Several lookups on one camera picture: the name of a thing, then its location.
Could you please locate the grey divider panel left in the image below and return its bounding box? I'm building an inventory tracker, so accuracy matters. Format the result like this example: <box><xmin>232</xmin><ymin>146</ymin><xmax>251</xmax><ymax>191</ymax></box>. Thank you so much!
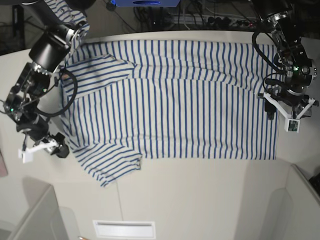
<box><xmin>0</xmin><ymin>185</ymin><xmax>69</xmax><ymax>240</ymax></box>

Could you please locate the white label plate on table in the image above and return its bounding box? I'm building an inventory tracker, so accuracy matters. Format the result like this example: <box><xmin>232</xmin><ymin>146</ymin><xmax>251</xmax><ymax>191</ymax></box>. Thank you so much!
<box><xmin>93</xmin><ymin>220</ymin><xmax>157</xmax><ymax>240</ymax></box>

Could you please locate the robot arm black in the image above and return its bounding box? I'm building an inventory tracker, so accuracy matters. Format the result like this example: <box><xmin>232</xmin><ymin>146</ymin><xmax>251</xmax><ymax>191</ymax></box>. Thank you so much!
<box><xmin>251</xmin><ymin>0</ymin><xmax>319</xmax><ymax>120</ymax></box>
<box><xmin>0</xmin><ymin>0</ymin><xmax>94</xmax><ymax>163</ymax></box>

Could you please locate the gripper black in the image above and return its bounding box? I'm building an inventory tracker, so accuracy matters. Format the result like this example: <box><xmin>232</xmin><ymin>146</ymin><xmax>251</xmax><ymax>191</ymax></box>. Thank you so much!
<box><xmin>3</xmin><ymin>62</ymin><xmax>70</xmax><ymax>159</ymax></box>
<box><xmin>262</xmin><ymin>74</ymin><xmax>306</xmax><ymax>108</ymax></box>

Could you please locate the blue white striped T-shirt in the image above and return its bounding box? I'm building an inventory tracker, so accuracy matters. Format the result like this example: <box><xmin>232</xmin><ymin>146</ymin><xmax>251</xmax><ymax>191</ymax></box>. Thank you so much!
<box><xmin>60</xmin><ymin>40</ymin><xmax>279</xmax><ymax>187</ymax></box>

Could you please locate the white power strip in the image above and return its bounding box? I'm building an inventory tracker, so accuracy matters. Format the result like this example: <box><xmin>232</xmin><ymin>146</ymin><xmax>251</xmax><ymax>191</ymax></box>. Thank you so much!
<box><xmin>168</xmin><ymin>13</ymin><xmax>255</xmax><ymax>27</ymax></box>

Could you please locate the grey divider panel right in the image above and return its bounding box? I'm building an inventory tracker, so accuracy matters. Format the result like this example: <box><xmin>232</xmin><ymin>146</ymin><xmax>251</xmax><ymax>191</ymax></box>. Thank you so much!
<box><xmin>259</xmin><ymin>164</ymin><xmax>320</xmax><ymax>240</ymax></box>

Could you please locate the black keyboard at right edge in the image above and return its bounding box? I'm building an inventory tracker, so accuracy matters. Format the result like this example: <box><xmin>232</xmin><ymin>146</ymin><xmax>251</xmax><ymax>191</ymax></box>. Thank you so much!
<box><xmin>308</xmin><ymin>173</ymin><xmax>320</xmax><ymax>196</ymax></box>

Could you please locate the blue box at top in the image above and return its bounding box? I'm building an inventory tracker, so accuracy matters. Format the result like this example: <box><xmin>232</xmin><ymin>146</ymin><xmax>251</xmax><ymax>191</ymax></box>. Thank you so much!
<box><xmin>111</xmin><ymin>0</ymin><xmax>180</xmax><ymax>8</ymax></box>

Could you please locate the grey divider panel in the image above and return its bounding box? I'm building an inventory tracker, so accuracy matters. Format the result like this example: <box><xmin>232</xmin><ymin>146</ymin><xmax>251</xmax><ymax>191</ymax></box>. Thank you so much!
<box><xmin>259</xmin><ymin>164</ymin><xmax>320</xmax><ymax>240</ymax></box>
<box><xmin>0</xmin><ymin>185</ymin><xmax>69</xmax><ymax>240</ymax></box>

